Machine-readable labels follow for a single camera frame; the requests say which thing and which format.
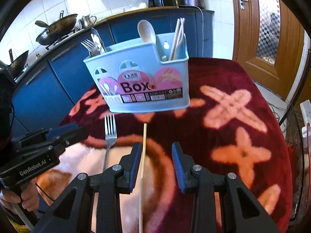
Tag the light blue utensil box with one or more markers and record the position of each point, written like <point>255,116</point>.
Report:
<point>135,77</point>

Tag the blue lower kitchen cabinets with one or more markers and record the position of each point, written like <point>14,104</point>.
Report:
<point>50,87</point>

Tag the beige wooden chopstick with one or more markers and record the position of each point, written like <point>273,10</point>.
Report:
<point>175,39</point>

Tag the steel fork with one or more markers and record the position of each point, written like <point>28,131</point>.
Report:
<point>110,136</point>
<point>91,47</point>

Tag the gas stove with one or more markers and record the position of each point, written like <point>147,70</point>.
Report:
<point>73,31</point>

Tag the steel fork front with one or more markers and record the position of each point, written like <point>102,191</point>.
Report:
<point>91,47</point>

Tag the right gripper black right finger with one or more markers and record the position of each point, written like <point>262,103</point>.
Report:
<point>240,211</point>

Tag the person's left hand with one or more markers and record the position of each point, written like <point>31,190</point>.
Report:
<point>29,198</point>

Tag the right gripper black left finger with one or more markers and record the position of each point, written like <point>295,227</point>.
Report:
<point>72,211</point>

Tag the white plastic spoon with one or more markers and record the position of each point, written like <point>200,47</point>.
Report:
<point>146,31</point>

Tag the wooden door with glass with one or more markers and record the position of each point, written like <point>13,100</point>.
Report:
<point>271,45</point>

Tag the silver door handle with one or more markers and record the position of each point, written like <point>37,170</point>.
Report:
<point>242,4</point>

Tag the white power strip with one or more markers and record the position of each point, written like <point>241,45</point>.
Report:
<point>305,130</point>

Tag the dark steel wok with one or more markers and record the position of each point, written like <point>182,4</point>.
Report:
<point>56,30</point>

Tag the steel kettle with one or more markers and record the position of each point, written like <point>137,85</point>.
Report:
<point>87,21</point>

